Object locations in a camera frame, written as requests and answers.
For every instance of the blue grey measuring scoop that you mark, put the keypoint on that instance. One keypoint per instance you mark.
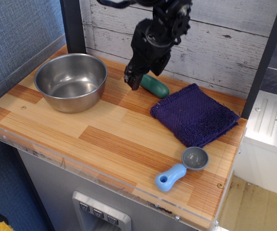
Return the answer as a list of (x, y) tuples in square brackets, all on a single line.
[(193, 159)]

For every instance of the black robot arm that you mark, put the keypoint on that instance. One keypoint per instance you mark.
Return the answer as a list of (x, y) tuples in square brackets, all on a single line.
[(173, 14)]

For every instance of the silver dispenser button panel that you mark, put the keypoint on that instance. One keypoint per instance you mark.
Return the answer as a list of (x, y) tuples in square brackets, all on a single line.
[(94, 215)]

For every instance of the stainless steel bowl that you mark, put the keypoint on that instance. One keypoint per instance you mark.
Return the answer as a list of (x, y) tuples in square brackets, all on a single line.
[(72, 83)]

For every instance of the black vertical frame post right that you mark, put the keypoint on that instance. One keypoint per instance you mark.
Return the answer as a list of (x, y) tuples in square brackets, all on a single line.
[(261, 71)]

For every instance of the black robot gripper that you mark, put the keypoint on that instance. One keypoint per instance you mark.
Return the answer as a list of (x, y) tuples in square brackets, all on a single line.
[(151, 46)]

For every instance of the black vertical frame post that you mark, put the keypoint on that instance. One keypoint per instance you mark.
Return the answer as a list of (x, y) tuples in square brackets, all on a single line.
[(261, 71), (73, 27)]

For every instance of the white ribbed drainboard unit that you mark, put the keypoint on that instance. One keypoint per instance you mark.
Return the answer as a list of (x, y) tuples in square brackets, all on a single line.
[(256, 161)]

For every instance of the yellow object at corner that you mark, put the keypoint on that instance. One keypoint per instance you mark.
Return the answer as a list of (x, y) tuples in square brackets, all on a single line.
[(5, 227)]

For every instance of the black vertical frame post left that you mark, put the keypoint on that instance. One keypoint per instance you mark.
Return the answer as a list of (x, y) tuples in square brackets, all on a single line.
[(73, 27)]

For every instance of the dark blue folded napkin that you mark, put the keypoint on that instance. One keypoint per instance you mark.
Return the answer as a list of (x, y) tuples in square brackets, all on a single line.
[(194, 118)]

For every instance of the green oblong toy item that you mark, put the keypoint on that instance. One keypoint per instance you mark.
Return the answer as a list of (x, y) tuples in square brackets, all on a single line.
[(154, 86)]

